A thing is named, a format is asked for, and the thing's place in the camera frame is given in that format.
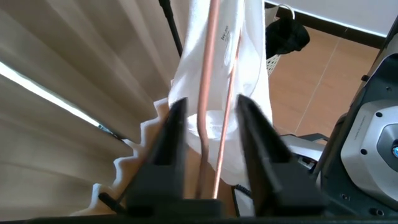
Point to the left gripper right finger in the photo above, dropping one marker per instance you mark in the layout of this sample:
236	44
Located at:
276	186

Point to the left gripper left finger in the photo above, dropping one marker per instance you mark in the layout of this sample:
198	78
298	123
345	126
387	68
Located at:
161	186

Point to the white printed shirt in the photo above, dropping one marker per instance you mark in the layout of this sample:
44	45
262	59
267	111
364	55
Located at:
189	77

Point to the pink clothes hanger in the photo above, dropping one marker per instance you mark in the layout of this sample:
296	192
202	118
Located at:
206	77

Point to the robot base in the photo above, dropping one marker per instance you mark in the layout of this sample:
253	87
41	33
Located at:
367	149

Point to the white laundry basket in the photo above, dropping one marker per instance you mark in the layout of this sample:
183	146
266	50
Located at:
272	67

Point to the black clothes rack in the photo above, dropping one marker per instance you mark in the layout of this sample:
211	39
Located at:
172	31

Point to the black garment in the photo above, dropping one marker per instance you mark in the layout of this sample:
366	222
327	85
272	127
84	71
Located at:
286	37

